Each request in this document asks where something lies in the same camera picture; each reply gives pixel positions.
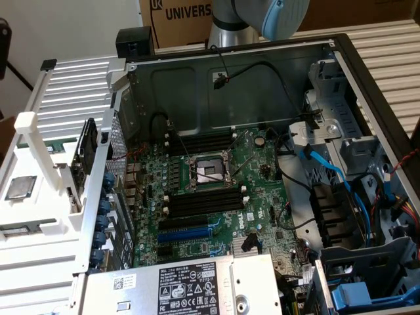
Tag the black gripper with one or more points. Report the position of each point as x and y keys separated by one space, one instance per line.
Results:
x=5 y=49

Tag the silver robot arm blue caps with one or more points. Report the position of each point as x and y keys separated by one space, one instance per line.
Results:
x=226 y=33

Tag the RAM slot black clips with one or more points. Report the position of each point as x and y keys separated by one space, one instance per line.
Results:
x=206 y=192
x=210 y=147
x=210 y=138
x=206 y=204

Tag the black end cap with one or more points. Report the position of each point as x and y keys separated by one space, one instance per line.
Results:
x=48 y=64

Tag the black graphics card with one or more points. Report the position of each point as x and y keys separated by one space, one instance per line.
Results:
x=88 y=147

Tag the black box block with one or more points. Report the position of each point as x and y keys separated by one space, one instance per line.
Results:
x=134 y=41

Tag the silver CPU chip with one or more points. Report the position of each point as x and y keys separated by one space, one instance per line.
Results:
x=21 y=187

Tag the white parts rack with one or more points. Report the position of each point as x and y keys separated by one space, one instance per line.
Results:
x=39 y=210

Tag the blue card retention clip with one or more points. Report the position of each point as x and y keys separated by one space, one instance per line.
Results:
x=102 y=222
x=100 y=239
x=104 y=207
x=109 y=180
x=97 y=257

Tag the printed cardboard box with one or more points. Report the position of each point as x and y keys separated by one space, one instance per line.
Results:
x=177 y=19

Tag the silver rear port block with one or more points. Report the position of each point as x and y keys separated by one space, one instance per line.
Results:
x=134 y=168

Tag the silver network port block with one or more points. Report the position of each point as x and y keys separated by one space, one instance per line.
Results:
x=132 y=181

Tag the open grey PC case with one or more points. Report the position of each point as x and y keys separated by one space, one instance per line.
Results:
x=183 y=98

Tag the silver USB port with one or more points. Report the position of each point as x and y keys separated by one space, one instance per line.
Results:
x=132 y=193
x=133 y=204

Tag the thin metal locking lever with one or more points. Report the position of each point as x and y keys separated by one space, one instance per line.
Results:
x=243 y=165
x=178 y=141

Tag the silver CPU socket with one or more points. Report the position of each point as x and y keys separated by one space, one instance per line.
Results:
x=210 y=170

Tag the short black expansion slot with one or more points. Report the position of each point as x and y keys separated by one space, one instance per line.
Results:
x=164 y=251

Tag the blue expansion slot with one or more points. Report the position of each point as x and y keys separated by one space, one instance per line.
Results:
x=183 y=235

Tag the silver coin battery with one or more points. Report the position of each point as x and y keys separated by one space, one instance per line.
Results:
x=260 y=141

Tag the silver power supply unit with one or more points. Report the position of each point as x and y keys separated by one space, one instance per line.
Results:
x=138 y=295

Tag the green motherboard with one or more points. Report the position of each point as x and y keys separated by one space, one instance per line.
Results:
x=262 y=203

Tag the silver finned heatsink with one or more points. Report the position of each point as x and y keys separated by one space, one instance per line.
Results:
x=237 y=246

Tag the plain brown cardboard box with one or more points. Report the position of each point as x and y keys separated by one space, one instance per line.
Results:
x=361 y=13

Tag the grey metal disk bay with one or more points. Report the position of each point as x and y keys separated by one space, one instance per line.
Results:
x=357 y=151

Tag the dark grey disk bay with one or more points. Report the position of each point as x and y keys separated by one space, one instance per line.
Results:
x=361 y=259

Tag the blue plastic disk caddy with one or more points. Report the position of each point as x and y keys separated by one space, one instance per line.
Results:
x=351 y=295

